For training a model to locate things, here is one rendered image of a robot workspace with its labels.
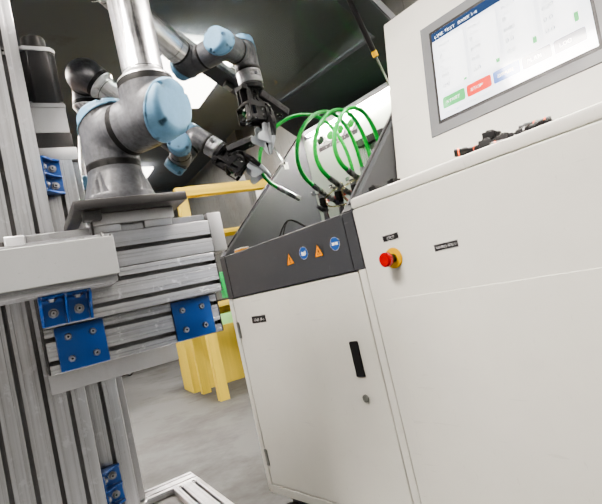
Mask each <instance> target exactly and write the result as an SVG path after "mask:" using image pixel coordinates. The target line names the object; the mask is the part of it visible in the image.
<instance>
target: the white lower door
mask: <svg viewBox="0 0 602 504"><path fill-rule="evenodd" d="M233 303H234V308H235V312H236V317H237V323H236V324H237V329H238V334H239V338H241V340H242V345H243V349H244V354H245V358H246V363H247V368H248V372H249V377H250V381H251V386H252V391H253V395H254V400H255V404H256V409H257V414H258V418H259V423H260V427H261V432H262V437H263V441H264V446H265V449H264V453H265V458H266V462H267V466H269V469H270V473H271V478H272V483H273V484H276V485H279V486H283V487H286V488H289V489H293V490H296V491H299V492H303V493H306V494H309V495H313V496H316V497H319V498H323V499H326V500H329V501H333V502H336V503H339V504H414V502H413V498H412V494H411V489H410V485H409V481H408V477H407V472H406V468H405V464H404V460H403V455H402V451H401V447H400V443H399V438H398V434H397V430H396V426H395V421H394V417H393V413H392V409H391V405H390V400H389V396H388V392H387V388H386V383H385V379H384V375H383V371H382V366H381V362H380V358H379V354H378V349H377V345H376V341H375V337H374V332H373V328H372V324H371V320H370V316H369V311H368V307H367V303H366V299H365V294H364V290H363V286H362V282H361V277H360V273H359V272H355V273H350V274H346V275H341V276H337V277H332V278H328V279H323V280H319V281H314V282H310V283H305V284H301V285H296V286H292V287H287V288H283V289H278V290H274V291H270V292H265V293H261V294H256V295H252V296H247V297H243V298H238V299H234V300H233Z"/></svg>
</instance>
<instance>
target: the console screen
mask: <svg viewBox="0 0 602 504"><path fill-rule="evenodd" d="M420 36H421V45H422V54H423V63H424V72H425V81H426V90H427V100H428V109H429V118H430V127H431V136H432V138H434V137H436V136H439V135H441V134H443V133H445V132H448V131H450V130H452V129H454V128H457V127H459V126H461V125H463V124H466V123H468V122H470V121H472V120H475V119H477V118H479V117H481V116H484V115H486V114H488V113H490V112H493V111H495V110H497V109H499V108H502V107H504V106H506V105H508V104H511V103H513V102H515V101H517V100H520V99H522V98H524V97H526V96H529V95H531V94H533V93H535V92H538V91H540V90H542V89H544V88H547V87H549V86H551V85H553V84H556V83H558V82H560V81H562V80H565V79H567V78H569V77H571V76H574V75H576V74H578V73H580V72H583V71H585V70H587V69H589V68H592V67H594V66H596V65H598V64H601V63H602V0H465V1H464V2H462V3H461V4H459V5H458V6H456V7H455V8H453V9H452V10H450V11H449V12H447V13H446V14H444V15H443V16H441V17H440V18H438V19H437V20H435V21H434V22H432V23H431V24H429V25H428V26H426V27H425V28H423V29H422V30H420Z"/></svg>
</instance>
